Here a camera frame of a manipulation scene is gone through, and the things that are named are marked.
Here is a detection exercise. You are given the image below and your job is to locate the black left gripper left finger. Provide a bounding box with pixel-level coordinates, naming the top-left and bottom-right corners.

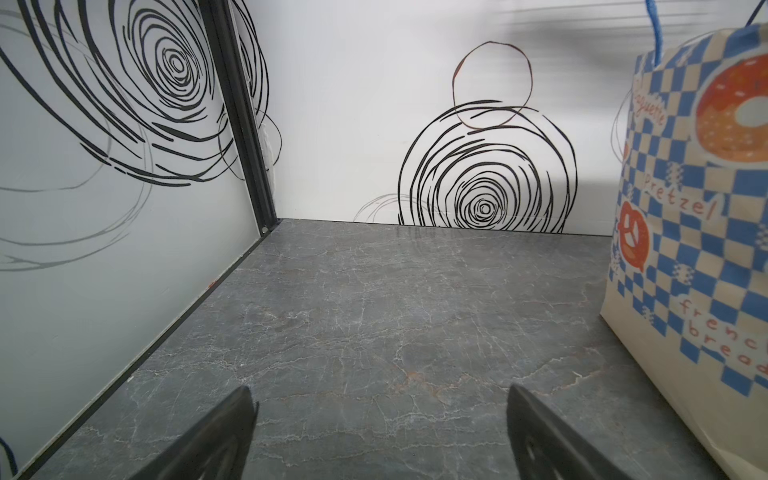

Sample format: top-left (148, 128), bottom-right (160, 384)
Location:
top-left (132, 386), bottom-right (259, 480)

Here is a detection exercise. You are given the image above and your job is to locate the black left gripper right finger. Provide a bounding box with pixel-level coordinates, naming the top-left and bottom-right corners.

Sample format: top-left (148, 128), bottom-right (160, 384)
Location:
top-left (506, 384), bottom-right (629, 480)

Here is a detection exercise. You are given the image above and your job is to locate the blue checkered paper bag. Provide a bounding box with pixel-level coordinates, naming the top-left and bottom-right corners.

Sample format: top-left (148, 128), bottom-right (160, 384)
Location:
top-left (601, 20), bottom-right (767, 479)

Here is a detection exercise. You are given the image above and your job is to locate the black corner frame post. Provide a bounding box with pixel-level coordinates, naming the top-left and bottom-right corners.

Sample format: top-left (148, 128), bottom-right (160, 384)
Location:
top-left (199, 0), bottom-right (278, 234)

